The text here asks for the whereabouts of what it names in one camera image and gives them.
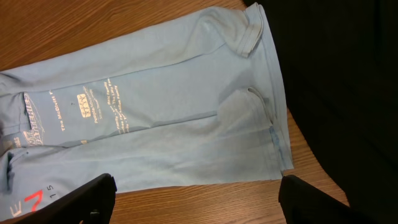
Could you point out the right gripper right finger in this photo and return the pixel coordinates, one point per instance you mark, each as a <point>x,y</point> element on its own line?
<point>303,203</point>

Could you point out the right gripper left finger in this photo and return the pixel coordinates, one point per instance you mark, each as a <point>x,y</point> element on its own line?
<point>91,203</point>

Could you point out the light blue printed t-shirt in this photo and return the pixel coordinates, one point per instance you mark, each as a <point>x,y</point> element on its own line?
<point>193,101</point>

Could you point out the black t-shirt white logo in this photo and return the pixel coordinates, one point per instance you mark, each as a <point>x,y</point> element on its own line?
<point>339,65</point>

